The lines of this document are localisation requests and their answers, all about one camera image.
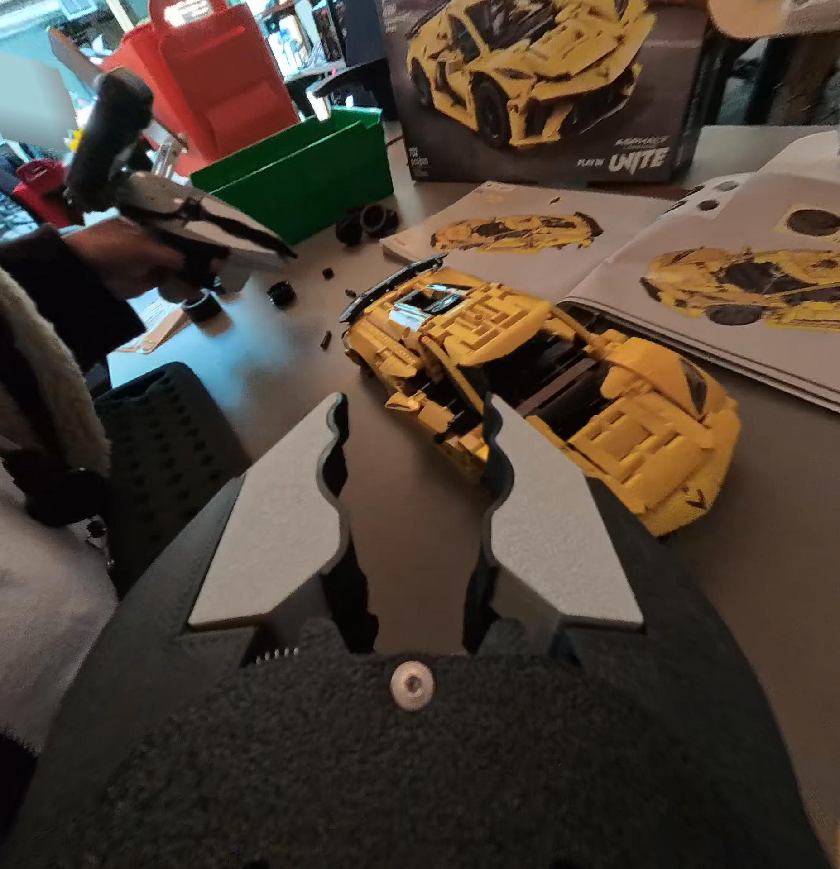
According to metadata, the open instruction booklet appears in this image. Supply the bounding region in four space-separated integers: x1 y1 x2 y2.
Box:
380 132 840 416

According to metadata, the model car set box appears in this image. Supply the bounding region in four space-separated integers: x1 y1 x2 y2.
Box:
382 0 709 186

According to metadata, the black office chair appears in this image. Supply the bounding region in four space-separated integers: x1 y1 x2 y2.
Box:
307 57 397 116

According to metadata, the person's left hand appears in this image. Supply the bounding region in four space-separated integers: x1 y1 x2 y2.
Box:
67 219 190 300

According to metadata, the grey desk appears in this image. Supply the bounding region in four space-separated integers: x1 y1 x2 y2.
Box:
107 119 840 869

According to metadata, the small pale paper sheet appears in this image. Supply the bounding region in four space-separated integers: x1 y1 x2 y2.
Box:
117 299 193 354

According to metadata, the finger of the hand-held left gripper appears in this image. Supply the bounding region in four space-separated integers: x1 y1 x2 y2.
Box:
154 223 288 296
114 171 297 260

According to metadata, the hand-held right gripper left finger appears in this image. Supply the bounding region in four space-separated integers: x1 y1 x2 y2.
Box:
187 392 379 654

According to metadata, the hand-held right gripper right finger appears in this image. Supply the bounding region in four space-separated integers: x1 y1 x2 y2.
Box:
464 392 645 656

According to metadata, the yellow toy brick car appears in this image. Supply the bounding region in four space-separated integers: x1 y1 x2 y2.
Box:
340 254 741 537

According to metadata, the red fabric bin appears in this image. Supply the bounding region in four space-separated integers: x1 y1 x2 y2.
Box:
101 0 302 177

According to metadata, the white shirt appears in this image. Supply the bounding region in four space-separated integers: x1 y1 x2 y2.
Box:
0 448 118 754

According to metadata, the green plastic bin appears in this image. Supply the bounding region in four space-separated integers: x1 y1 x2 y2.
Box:
190 107 395 245

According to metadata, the person's left forearm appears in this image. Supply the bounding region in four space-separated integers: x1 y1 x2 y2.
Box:
0 227 145 371

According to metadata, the white slatted stand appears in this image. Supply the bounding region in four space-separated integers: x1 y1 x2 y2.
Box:
151 132 190 177

